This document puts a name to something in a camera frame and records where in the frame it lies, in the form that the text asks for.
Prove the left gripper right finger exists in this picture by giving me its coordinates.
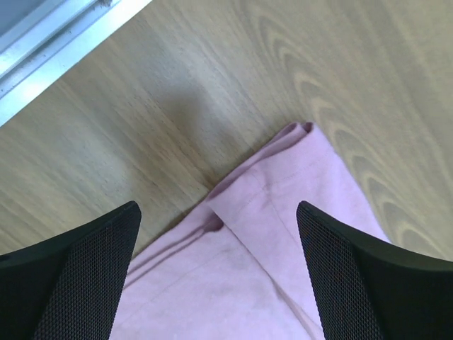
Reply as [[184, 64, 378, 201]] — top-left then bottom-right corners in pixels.
[[297, 201, 452, 339]]

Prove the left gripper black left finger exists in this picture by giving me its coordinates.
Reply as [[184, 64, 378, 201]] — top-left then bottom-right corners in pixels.
[[1, 201, 141, 339]]

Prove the dusty pink t shirt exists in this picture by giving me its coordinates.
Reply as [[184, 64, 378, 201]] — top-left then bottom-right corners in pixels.
[[110, 123, 385, 339]]

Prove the aluminium frame rail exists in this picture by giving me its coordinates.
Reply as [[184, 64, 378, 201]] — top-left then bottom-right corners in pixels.
[[1, 0, 149, 124]]

